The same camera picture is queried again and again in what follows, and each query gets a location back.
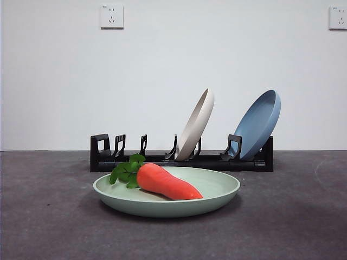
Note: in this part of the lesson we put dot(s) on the beige plate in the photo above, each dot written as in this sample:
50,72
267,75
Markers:
198,122

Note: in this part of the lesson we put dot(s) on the white wall socket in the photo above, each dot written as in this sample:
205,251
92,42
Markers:
112,16
339,17

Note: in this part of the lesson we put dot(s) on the black plate rack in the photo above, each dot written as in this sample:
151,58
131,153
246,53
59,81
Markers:
238,165

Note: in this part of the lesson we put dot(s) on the orange carrot with green leaves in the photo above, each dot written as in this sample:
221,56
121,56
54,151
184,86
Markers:
162,181

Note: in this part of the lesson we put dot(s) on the green plate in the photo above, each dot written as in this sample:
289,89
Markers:
162,208

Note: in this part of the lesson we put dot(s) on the blue plate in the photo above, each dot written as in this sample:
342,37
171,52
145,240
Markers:
257,124

